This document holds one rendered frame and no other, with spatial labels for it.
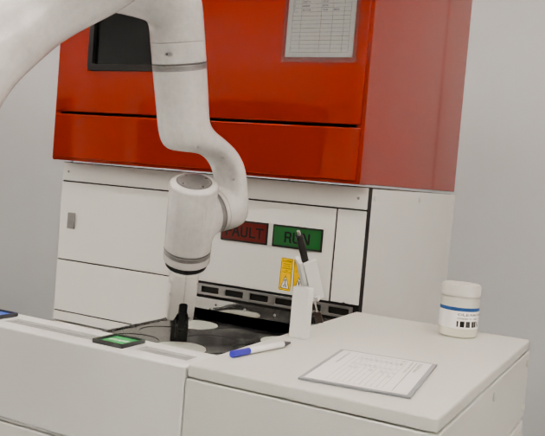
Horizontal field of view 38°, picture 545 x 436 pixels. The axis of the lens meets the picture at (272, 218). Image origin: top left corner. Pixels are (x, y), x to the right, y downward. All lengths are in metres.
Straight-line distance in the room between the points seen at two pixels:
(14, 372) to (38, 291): 2.90
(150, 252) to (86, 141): 0.31
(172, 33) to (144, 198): 0.68
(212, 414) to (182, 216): 0.39
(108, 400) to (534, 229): 2.13
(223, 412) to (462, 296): 0.56
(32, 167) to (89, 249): 2.24
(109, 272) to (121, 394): 0.83
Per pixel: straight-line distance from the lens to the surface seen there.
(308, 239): 1.66
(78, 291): 2.02
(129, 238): 1.91
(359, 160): 1.57
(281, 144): 1.64
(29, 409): 1.28
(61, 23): 1.13
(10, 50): 1.08
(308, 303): 1.28
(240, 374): 1.05
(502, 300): 3.07
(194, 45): 1.29
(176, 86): 1.29
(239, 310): 1.74
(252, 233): 1.72
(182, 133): 1.30
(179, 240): 1.35
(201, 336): 1.57
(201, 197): 1.31
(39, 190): 4.16
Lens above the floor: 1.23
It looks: 3 degrees down
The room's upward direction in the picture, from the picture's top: 5 degrees clockwise
